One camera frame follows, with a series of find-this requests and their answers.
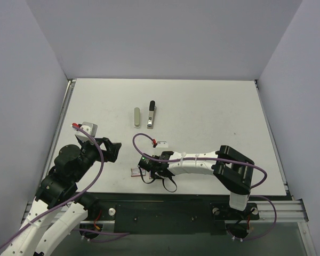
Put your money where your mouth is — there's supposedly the beige stapler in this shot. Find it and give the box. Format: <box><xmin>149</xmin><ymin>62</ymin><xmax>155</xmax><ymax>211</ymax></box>
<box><xmin>134</xmin><ymin>107</ymin><xmax>140</xmax><ymax>128</ymax></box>

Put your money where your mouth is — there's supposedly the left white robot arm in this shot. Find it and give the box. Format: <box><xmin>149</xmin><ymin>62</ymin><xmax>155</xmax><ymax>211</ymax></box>
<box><xmin>2</xmin><ymin>137</ymin><xmax>122</xmax><ymax>255</ymax></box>

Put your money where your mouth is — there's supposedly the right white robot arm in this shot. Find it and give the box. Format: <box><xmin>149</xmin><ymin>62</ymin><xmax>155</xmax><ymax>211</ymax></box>
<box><xmin>138</xmin><ymin>145</ymin><xmax>254</xmax><ymax>218</ymax></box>

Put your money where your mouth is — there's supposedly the red white staple box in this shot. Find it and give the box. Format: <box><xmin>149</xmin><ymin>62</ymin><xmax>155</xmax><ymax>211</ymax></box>
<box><xmin>131</xmin><ymin>168</ymin><xmax>145</xmax><ymax>177</ymax></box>

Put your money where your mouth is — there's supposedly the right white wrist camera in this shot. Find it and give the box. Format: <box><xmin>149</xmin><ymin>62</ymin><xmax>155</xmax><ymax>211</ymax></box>
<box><xmin>152</xmin><ymin>139</ymin><xmax>169</xmax><ymax>148</ymax></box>

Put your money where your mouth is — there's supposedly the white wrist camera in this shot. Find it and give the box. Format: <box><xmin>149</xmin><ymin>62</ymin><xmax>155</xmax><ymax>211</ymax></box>
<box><xmin>152</xmin><ymin>139</ymin><xmax>169</xmax><ymax>148</ymax></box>
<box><xmin>72</xmin><ymin>122</ymin><xmax>98</xmax><ymax>142</ymax></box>

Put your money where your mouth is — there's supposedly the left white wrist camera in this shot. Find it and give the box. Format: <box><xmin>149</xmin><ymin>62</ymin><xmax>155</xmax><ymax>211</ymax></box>
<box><xmin>72</xmin><ymin>122</ymin><xmax>98</xmax><ymax>142</ymax></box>

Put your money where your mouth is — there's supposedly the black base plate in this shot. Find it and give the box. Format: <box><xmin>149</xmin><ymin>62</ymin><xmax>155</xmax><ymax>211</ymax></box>
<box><xmin>79</xmin><ymin>193</ymin><xmax>260</xmax><ymax>235</ymax></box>

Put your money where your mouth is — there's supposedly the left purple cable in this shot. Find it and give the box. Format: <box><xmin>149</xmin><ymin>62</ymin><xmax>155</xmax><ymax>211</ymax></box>
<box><xmin>0</xmin><ymin>123</ymin><xmax>130</xmax><ymax>254</ymax></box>

